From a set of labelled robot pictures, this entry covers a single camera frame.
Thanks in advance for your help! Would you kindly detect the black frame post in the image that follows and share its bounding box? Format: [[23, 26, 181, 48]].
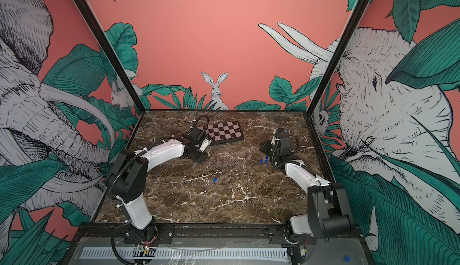
[[307, 0, 370, 117], [73, 0, 146, 115]]

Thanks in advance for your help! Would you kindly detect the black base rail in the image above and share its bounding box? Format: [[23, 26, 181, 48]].
[[71, 222, 364, 246]]

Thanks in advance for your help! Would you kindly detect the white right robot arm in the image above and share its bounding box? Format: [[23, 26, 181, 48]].
[[260, 128, 355, 239]]

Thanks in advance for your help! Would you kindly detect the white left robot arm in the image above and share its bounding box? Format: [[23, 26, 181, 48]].
[[105, 127, 212, 230]]

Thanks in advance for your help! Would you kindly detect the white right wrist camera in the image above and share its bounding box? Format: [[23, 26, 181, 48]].
[[271, 127, 290, 146]]

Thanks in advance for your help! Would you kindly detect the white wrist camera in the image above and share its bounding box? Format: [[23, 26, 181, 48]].
[[199, 136, 212, 152], [271, 127, 290, 146]]

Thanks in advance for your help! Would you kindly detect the white slotted cable duct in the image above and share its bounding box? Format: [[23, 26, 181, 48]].
[[78, 246, 290, 262]]

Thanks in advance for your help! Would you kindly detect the black frame post left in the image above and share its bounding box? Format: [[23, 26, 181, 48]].
[[73, 0, 146, 115]]

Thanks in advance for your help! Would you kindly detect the black frame post right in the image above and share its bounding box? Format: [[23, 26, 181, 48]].
[[307, 0, 370, 117]]

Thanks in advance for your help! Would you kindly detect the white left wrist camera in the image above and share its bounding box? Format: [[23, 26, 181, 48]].
[[199, 136, 212, 152]]

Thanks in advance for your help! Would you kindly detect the brown checkered chess board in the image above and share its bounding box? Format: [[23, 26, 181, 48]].
[[206, 121, 244, 146]]

